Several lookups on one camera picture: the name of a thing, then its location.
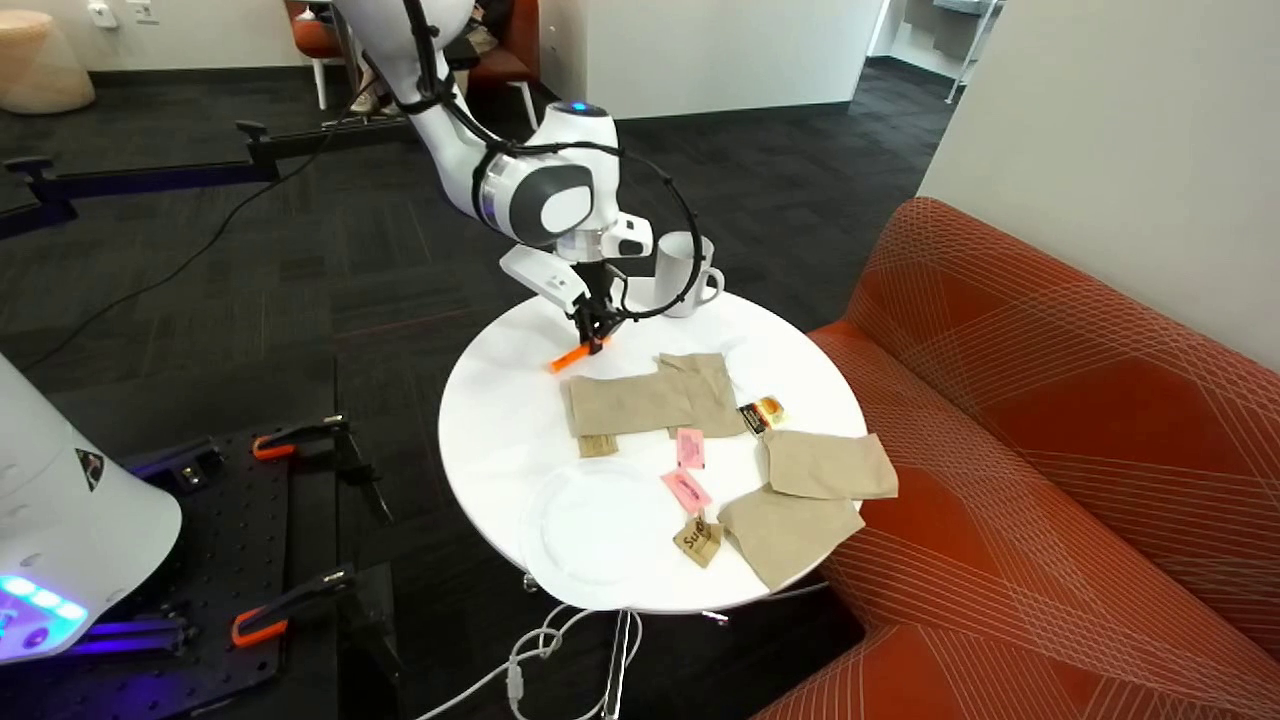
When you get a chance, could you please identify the white cabinet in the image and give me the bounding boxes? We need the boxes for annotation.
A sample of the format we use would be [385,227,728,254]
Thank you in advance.
[554,0,883,120]

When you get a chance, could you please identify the brown napkin right upper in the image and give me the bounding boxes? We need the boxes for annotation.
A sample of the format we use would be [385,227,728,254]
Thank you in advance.
[761,431,901,499]

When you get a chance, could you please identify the small brown sugar packet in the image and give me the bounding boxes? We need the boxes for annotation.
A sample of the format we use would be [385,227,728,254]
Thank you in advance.
[672,515,722,570]

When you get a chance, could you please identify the pink sweetener packet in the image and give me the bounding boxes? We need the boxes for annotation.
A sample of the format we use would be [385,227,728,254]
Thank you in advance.
[677,428,705,468]
[663,472,709,515]

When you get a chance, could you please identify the round white table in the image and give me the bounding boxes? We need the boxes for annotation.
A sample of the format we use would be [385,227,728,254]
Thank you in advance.
[436,293,868,618]

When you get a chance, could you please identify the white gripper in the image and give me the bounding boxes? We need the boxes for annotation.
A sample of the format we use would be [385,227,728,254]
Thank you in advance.
[499,243,623,351]

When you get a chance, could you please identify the orange striped sofa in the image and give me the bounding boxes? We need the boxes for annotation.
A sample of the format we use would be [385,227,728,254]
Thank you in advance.
[761,196,1280,720]

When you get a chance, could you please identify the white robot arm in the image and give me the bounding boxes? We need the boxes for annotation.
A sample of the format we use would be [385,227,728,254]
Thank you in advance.
[334,0,650,351]

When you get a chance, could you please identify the orange clamp lower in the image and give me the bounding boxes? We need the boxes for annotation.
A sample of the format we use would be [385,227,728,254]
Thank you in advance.
[226,570,352,652]

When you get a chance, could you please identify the orange clamp upper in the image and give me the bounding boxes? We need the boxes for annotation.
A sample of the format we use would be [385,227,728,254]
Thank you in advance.
[246,415,348,465]

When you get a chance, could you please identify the black camera stand bar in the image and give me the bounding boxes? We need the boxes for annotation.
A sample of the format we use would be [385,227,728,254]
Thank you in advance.
[0,120,407,239]

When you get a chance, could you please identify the white ceramic mug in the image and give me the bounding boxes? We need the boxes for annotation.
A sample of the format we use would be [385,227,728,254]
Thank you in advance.
[650,231,722,321]

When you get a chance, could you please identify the orange clamp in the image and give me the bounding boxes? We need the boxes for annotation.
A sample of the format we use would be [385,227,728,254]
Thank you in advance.
[226,570,352,652]
[246,415,348,465]

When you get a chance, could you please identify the white cables under table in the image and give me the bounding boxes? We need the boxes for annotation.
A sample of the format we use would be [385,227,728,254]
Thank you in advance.
[411,599,648,720]

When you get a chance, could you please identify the pink sweetener packet lower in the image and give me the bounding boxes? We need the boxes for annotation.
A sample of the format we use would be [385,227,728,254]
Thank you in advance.
[663,472,709,515]

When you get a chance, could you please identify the large brown paper napkin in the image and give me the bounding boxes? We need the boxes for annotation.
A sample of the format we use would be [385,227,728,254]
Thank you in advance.
[564,351,742,456]

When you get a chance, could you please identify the pink sweetener packet upper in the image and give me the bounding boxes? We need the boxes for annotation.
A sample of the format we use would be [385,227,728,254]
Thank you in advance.
[677,428,705,468]

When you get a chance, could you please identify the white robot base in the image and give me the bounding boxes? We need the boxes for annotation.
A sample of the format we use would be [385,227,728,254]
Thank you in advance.
[0,356,183,664]

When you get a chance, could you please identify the black and yellow packet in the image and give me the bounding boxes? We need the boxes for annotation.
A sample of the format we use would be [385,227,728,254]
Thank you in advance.
[740,396,782,431]

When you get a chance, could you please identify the brown napkin right lower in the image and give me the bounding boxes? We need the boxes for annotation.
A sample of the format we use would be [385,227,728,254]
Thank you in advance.
[720,487,864,587]

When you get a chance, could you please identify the orange sharpie marker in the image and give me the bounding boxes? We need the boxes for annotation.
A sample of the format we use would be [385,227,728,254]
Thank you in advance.
[549,339,605,375]

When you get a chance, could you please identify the beige round stool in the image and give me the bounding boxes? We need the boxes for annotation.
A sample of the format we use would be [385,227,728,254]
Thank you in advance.
[0,10,94,117]

